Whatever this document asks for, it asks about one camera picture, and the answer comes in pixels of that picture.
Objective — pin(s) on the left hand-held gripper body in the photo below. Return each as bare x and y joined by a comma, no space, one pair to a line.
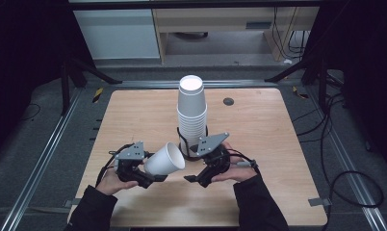
129,160

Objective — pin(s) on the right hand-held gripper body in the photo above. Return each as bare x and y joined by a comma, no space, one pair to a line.
215,159

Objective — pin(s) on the single white paper cup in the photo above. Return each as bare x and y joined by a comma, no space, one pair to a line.
164,160

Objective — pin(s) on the stack of white paper cups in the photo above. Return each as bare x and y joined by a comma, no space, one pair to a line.
192,109

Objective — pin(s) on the person's right hand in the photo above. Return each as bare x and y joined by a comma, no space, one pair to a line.
238,171

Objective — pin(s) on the person's left hand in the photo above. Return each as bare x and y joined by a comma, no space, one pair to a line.
113,184

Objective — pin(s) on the black table grommet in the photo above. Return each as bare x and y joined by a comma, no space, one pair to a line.
228,101

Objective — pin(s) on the grey tape piece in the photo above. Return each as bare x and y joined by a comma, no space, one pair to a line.
320,202
72,203

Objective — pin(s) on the black metal stand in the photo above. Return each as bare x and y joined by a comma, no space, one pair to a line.
323,83
65,86

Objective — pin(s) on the white cabinet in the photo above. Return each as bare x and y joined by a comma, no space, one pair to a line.
117,33

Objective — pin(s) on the aluminium floor rail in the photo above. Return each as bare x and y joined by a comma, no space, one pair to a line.
352,176
40,160

